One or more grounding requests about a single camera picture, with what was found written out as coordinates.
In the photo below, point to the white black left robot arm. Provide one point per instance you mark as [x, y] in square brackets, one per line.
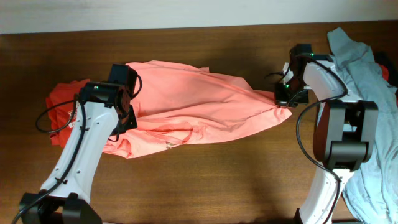
[100, 110]

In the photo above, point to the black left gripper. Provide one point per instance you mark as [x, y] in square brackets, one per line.
[132, 122]

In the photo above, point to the red folded printed t-shirt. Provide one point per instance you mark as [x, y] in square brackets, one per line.
[60, 115]

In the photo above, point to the dark red garment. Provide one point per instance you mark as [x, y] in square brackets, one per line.
[389, 71]

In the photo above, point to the salmon pink t-shirt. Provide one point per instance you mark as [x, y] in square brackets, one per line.
[181, 104]

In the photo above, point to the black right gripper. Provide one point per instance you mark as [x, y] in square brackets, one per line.
[283, 101]

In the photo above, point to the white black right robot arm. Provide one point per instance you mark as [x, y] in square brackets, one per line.
[344, 133]

